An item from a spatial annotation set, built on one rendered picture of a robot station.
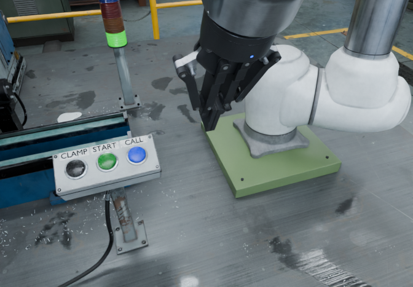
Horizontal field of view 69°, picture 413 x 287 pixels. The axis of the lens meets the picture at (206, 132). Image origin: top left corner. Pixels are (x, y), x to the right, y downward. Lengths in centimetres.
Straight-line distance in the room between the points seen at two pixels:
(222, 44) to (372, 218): 67
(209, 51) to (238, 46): 4
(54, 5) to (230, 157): 328
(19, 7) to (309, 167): 355
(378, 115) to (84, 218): 74
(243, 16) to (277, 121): 59
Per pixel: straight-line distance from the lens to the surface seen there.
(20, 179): 85
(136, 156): 52
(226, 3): 25
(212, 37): 29
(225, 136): 93
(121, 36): 101
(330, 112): 79
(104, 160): 53
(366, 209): 87
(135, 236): 73
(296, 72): 77
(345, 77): 77
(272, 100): 78
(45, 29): 398
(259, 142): 87
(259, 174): 81
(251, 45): 28
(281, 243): 74
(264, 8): 24
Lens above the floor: 143
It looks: 40 degrees down
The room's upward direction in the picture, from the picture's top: straight up
